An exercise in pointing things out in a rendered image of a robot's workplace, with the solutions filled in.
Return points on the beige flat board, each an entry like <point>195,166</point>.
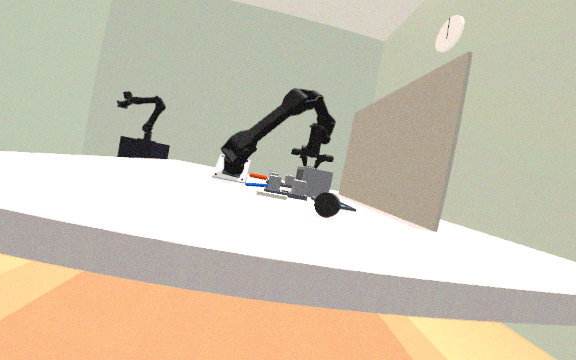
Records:
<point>401,147</point>

